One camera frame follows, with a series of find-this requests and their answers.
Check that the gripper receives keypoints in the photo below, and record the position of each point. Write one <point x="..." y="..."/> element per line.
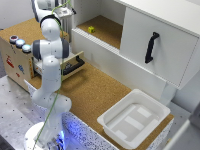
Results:
<point x="64" y="12"/>

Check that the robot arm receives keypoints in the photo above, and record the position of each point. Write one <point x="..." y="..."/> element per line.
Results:
<point x="50" y="80"/>

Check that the wooden drawer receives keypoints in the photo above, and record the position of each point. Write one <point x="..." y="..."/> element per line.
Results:
<point x="72" y="57"/>

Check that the wooden drawer box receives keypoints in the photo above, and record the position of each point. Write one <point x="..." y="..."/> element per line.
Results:
<point x="18" y="71"/>

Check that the yellow block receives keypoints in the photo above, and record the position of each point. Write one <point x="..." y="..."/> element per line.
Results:
<point x="91" y="29"/>

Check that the green button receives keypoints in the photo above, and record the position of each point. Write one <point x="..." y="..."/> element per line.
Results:
<point x="26" y="48"/>

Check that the blue button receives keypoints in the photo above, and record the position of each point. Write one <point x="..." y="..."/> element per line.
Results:
<point x="20" y="42"/>

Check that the red button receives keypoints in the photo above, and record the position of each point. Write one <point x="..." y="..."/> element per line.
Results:
<point x="13" y="38"/>

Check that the white cabinet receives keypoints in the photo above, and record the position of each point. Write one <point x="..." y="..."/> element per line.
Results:
<point x="110" y="63"/>

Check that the white sliding door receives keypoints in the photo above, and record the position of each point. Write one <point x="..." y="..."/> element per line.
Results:
<point x="173" y="56"/>

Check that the white plastic box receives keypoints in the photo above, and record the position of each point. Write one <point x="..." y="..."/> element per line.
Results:
<point x="133" y="120"/>

